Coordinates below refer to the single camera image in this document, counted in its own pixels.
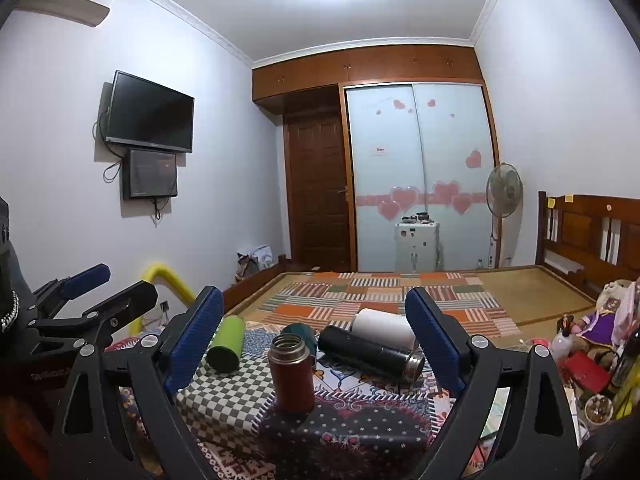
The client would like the checked cloth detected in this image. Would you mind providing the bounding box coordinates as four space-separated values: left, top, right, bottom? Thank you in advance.
174 344 282 442

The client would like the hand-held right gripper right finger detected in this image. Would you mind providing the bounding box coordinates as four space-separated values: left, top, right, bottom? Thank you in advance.
404 286 582 480

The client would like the white cup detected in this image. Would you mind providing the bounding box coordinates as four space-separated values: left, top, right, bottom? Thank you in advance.
349 308 419 352

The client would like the red-brown thermos cup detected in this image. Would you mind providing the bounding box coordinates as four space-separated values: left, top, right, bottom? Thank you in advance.
267 332 316 414

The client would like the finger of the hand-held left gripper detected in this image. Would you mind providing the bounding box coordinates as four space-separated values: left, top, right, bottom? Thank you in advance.
35 280 159 361
31 263 112 322

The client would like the white cabinet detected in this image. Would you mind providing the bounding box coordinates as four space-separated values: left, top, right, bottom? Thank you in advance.
393 219 441 274

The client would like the black thermos cup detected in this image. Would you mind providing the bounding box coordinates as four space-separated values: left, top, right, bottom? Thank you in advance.
317 325 426 384

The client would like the stuffed toy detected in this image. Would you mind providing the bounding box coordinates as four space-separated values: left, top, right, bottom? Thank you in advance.
574 278 640 343

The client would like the patterned blanket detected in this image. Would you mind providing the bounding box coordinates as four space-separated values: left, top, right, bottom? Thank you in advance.
105 317 501 480

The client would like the dark green cup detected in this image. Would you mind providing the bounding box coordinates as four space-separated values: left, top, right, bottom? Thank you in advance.
280 322 319 361

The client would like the bag of clothes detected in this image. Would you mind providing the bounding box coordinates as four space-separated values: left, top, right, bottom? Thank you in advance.
235 244 275 279

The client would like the yellow foam pipe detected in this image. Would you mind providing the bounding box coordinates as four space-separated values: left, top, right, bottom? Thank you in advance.
128 261 197 334

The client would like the small wall monitor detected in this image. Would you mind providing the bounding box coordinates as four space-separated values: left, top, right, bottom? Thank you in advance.
123 147 179 200

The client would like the brown wooden door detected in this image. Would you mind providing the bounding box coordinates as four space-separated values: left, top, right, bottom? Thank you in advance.
283 111 352 271

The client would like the wall television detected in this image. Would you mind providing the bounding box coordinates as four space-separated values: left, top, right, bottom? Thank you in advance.
103 70 195 154

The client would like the dark bottle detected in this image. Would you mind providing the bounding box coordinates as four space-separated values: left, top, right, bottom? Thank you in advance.
607 329 640 392

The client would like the standing fan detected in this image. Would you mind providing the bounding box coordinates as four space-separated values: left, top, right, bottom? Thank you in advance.
486 162 524 269

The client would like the clear bottle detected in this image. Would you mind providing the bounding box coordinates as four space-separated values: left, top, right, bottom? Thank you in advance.
549 314 577 362

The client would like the patchwork quilt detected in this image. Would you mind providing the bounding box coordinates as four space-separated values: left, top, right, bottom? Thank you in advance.
259 270 522 339

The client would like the red box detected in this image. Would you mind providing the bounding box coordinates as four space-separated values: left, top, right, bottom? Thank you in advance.
564 350 612 394

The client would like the small round bowl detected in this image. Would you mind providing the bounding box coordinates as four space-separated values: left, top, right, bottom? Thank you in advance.
584 394 614 424

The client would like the wooden wardrobe with glass doors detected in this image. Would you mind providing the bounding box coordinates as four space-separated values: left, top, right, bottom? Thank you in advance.
252 43 502 272

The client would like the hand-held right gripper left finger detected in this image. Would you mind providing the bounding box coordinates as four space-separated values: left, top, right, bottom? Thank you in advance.
47 285 226 480

